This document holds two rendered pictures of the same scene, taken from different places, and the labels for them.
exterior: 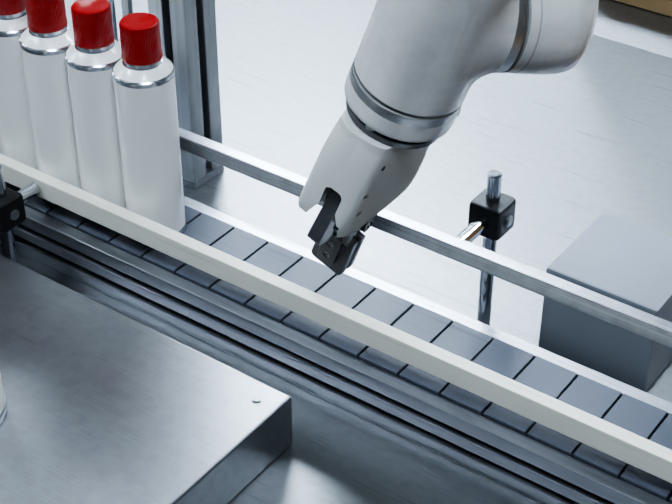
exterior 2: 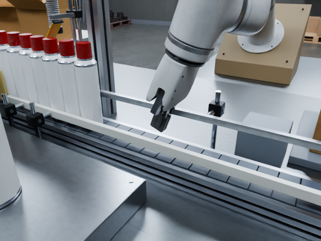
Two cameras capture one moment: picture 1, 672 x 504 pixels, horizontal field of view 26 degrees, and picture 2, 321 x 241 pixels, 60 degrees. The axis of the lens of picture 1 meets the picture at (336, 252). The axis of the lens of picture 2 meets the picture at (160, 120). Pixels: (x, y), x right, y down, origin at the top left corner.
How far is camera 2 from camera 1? 0.61 m
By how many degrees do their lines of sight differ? 10
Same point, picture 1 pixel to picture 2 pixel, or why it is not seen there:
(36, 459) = (28, 213)
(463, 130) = (189, 102)
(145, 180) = (87, 104)
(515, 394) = (243, 171)
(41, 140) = (50, 95)
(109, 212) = (74, 118)
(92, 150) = (68, 96)
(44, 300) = (47, 149)
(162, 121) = (92, 81)
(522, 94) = (204, 93)
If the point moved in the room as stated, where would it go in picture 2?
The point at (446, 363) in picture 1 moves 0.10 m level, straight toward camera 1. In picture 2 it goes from (210, 161) to (220, 200)
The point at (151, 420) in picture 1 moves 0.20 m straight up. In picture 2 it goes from (85, 192) to (68, 80)
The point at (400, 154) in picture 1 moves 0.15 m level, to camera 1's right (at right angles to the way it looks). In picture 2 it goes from (189, 71) to (272, 69)
